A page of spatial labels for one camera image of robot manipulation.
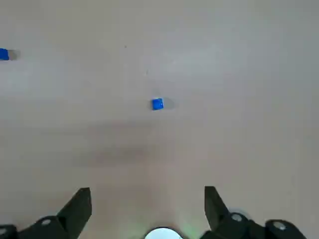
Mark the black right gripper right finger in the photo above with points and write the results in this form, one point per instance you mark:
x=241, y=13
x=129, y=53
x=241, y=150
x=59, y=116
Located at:
x=219, y=221

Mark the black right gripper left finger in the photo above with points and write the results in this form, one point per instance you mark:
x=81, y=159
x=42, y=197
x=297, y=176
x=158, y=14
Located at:
x=67, y=219

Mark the blue block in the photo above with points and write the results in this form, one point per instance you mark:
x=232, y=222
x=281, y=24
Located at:
x=157, y=104
x=3, y=54

